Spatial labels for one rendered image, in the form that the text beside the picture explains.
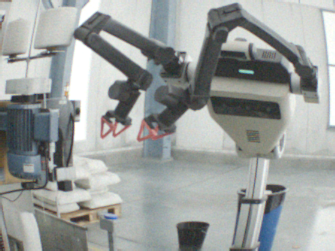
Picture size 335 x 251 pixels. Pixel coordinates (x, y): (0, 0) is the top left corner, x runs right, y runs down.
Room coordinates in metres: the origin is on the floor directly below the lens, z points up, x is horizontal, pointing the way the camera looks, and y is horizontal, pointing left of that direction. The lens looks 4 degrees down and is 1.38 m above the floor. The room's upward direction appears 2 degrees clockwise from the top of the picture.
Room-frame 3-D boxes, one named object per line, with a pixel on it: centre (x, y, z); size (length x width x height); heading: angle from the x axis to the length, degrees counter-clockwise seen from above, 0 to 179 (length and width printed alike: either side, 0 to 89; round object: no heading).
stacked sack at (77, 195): (4.70, 1.04, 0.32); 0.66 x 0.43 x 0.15; 154
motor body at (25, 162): (1.49, 0.48, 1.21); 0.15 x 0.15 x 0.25
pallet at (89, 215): (5.06, 1.09, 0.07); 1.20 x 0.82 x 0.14; 154
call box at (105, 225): (2.05, 0.22, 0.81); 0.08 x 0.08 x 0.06; 62
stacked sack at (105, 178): (5.24, 0.78, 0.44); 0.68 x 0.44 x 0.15; 152
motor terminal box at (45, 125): (1.49, 0.38, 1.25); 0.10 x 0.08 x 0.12; 177
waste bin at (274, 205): (3.79, -0.78, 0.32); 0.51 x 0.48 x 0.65; 152
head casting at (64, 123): (1.95, 0.55, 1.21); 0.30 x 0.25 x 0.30; 62
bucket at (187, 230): (4.18, -0.25, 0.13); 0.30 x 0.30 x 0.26
